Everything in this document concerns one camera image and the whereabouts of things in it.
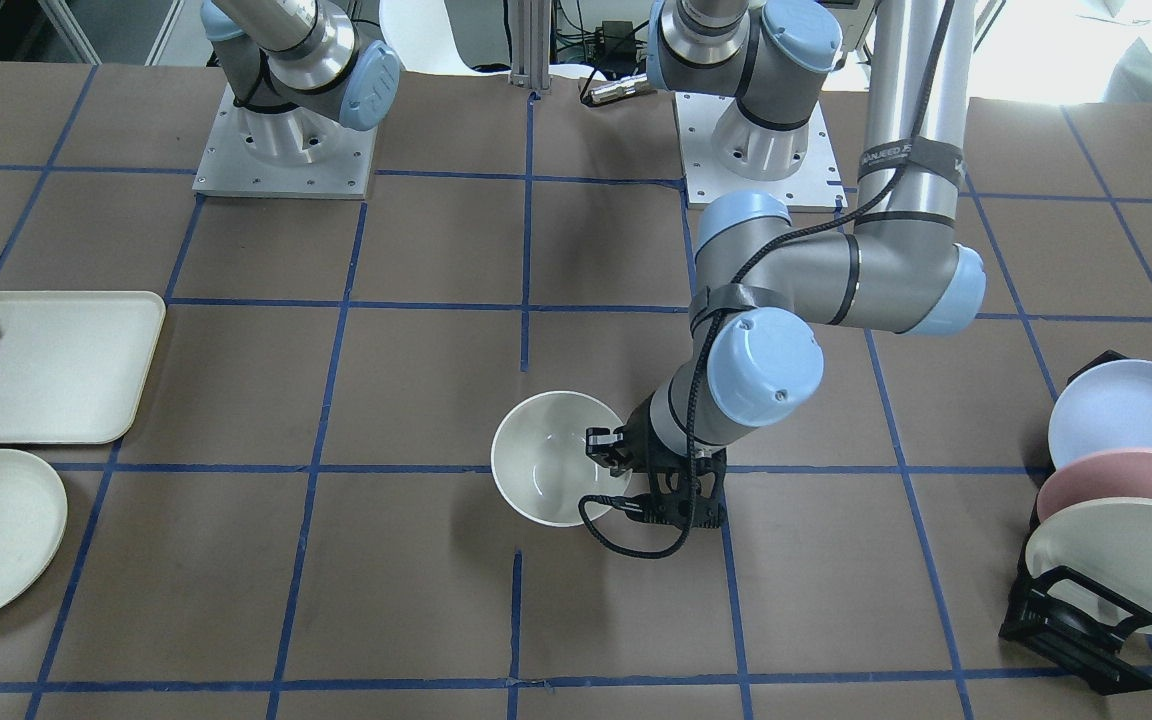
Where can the white ceramic bowl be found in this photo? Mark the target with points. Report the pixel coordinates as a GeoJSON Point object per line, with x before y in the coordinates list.
{"type": "Point", "coordinates": [539, 460]}

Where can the pink plate in rack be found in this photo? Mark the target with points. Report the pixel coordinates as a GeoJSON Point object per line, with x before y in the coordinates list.
{"type": "Point", "coordinates": [1118, 473]}

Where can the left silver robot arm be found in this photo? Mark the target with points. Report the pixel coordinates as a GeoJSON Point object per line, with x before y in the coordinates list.
{"type": "Point", "coordinates": [893, 265]}

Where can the white rectangular tray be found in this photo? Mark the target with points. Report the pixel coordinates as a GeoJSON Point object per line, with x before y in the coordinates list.
{"type": "Point", "coordinates": [73, 363]}

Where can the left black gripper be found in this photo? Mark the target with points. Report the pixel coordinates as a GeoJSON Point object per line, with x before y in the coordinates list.
{"type": "Point", "coordinates": [635, 446]}

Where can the aluminium frame post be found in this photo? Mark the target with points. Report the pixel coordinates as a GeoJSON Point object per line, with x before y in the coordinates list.
{"type": "Point", "coordinates": [529, 29]}

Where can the blue plate in rack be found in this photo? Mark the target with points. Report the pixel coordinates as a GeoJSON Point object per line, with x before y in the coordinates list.
{"type": "Point", "coordinates": [1105, 408]}

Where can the black plate rack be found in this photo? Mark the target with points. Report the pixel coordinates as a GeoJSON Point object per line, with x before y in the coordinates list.
{"type": "Point", "coordinates": [1069, 637]}

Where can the beige plate in rack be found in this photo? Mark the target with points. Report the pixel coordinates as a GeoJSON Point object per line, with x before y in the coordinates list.
{"type": "Point", "coordinates": [1108, 540]}

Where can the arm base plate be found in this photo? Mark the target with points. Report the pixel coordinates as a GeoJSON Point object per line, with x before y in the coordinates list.
{"type": "Point", "coordinates": [291, 155]}
{"type": "Point", "coordinates": [723, 153]}

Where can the white chair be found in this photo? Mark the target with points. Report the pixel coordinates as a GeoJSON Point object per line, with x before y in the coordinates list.
{"type": "Point", "coordinates": [421, 34]}

